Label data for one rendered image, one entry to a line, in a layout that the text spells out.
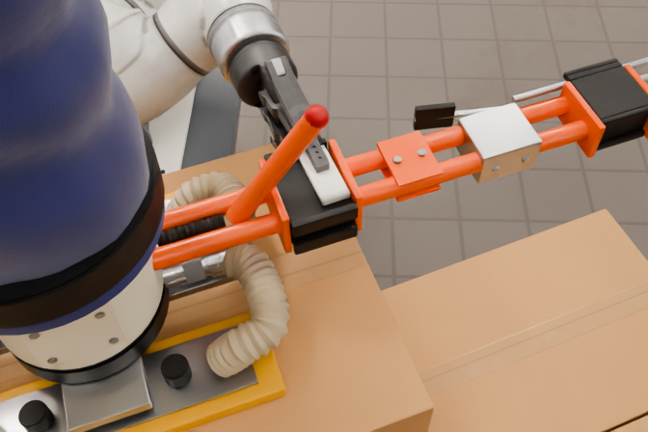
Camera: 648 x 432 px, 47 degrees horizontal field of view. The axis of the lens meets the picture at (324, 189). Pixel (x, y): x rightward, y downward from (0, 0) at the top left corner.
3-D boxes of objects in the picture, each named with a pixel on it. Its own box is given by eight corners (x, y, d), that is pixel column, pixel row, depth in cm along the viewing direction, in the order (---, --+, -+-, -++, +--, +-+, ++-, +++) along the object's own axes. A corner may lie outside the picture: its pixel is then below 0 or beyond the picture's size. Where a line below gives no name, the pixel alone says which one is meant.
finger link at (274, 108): (291, 90, 86) (290, 80, 85) (329, 144, 78) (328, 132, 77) (259, 99, 85) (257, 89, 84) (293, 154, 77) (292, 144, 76)
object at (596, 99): (587, 159, 83) (600, 128, 79) (553, 113, 87) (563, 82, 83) (653, 138, 84) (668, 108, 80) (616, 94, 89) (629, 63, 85)
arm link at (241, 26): (279, 52, 97) (295, 82, 94) (211, 71, 95) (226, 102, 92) (275, -5, 90) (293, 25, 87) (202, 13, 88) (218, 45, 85)
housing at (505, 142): (478, 187, 81) (485, 161, 78) (451, 143, 85) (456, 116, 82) (536, 170, 83) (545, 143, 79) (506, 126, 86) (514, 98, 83)
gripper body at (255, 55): (285, 28, 87) (316, 80, 82) (288, 81, 94) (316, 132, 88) (224, 44, 85) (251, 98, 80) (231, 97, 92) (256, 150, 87)
